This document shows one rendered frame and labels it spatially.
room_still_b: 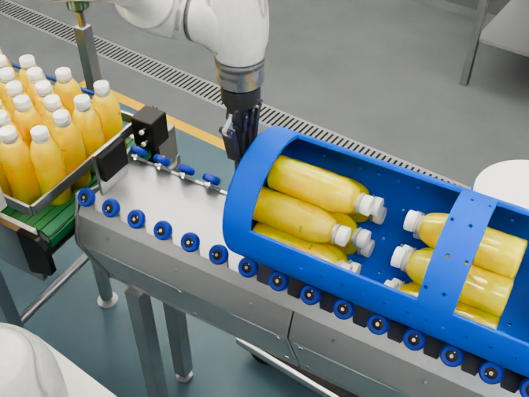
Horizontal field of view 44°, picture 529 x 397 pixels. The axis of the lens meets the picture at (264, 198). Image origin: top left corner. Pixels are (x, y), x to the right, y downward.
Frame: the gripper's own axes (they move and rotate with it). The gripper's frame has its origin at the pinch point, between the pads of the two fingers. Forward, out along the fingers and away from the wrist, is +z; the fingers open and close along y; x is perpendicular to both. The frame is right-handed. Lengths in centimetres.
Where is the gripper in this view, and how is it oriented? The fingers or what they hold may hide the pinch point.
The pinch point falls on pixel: (242, 166)
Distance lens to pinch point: 134.8
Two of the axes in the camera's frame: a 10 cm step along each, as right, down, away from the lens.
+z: 0.0, 7.3, 6.8
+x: 8.7, 3.4, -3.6
